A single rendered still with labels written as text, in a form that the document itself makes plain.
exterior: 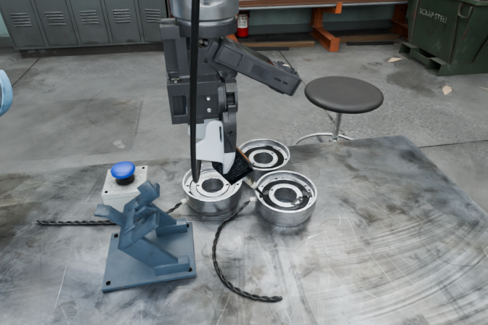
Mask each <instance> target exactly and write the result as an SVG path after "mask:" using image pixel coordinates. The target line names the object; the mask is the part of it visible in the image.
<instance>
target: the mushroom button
mask: <svg viewBox="0 0 488 325"><path fill-rule="evenodd" d="M135 170H136V168H135V165H134V164H133V163H132V162H129V161H123V162H118V163H116V164H115V165H114V166H113V167H112V168H111V171H110V172H111V175H112V177H114V178H122V180H126V179H128V178H129V176H131V175H132V174H133V173H134V172H135Z"/></svg>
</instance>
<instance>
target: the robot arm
mask: <svg viewBox="0 0 488 325"><path fill-rule="evenodd" d="M169 1H170V8H171V14H172V15H173V16H174V17H175V18H162V19H160V36H161V40H162V42H163V51H164V57H165V63H166V80H167V83H166V85H167V91H168V100H169V106H170V112H171V122H172V125H175V124H183V123H188V125H189V124H190V39H191V8H192V0H169ZM238 12H239V0H200V16H199V36H198V40H199V39H200V38H201V39H202V40H203V41H198V79H197V110H196V139H202V140H201V141H199V142H198V143H196V160H208V161H215V162H221V163H222V164H223V174H225V173H228V172H229V169H230V168H231V167H232V164H233V163H234V160H235V152H236V142H237V120H236V113H237V110H238V97H237V81H236V79H235V77H236V76H237V72H239V73H241V74H243V75H246V76H248V77H249V78H252V79H254V80H256V81H258V82H260V83H263V84H265V85H267V86H268V87H270V88H271V89H273V90H274V91H276V92H278V93H281V94H287V95H289V96H293V95H294V93H295V92H296V89H297V88H298V86H299V85H300V83H301V82H302V80H301V79H300V78H299V76H298V75H297V74H296V73H297V72H296V70H295V69H294V68H293V67H291V66H290V65H289V64H285V63H284V62H281V61H279V60H278V61H277V62H276V61H274V60H273V59H270V58H268V57H266V56H264V55H263V54H260V53H258V52H256V51H254V50H252V49H250V48H248V47H247V46H244V45H242V44H240V43H238V42H236V41H234V40H232V39H231V38H228V37H227V36H228V35H231V34H233V33H235V32H236V31H237V16H236V15H237V14H238ZM172 78H173V80H172ZM12 100H13V92H12V86H11V83H10V81H9V79H8V77H7V74H6V73H5V72H4V71H3V70H0V117H1V116H2V115H3V114H5V113H6V112H7V111H8V110H9V108H10V107H11V105H12Z"/></svg>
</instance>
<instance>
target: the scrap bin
mask: <svg viewBox="0 0 488 325"><path fill-rule="evenodd" d="M407 41H408V42H403V43H401V46H400V50H399V54H401V55H402V56H403V57H405V58H407V59H417V60H419V61H421V62H422V63H424V64H426V65H427V66H426V70H427V71H429V72H430V73H432V74H434V75H435V76H436V77H439V76H449V75H468V74H479V73H488V0H408V40H407Z"/></svg>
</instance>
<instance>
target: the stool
mask: <svg viewBox="0 0 488 325"><path fill-rule="evenodd" d="M304 93H305V96H306V98H307V99H308V100H309V101H310V102H311V103H312V104H314V105H316V106H318V107H320V108H322V109H324V110H328V111H331V112H336V116H335V123H334V127H333V133H313V134H309V135H306V136H303V137H301V138H300V139H298V140H297V141H296V142H295V143H294V144H293V145H297V144H298V143H299V142H301V141H303V140H304V139H307V138H310V137H313V136H316V137H317V139H318V141H319V142H320V143H323V142H324V141H323V140H322V139H321V137H320V136H332V138H330V139H329V142H331V141H340V140H339V139H338V137H339V138H342V139H347V140H353V139H352V138H349V137H348V136H343V135H340V134H339V131H340V127H341V119H342V115H343V114H361V113H366V112H371V111H373V110H376V109H377V108H379V107H380V106H381V105H382V104H383V100H384V97H383V93H382V91H381V90H380V89H379V88H377V87H376V86H374V85H373V84H371V83H368V82H366V81H362V80H360V79H356V78H350V77H344V76H328V77H322V78H317V79H314V80H313V81H310V82H309V83H308V84H307V85H306V87H305V89H304Z"/></svg>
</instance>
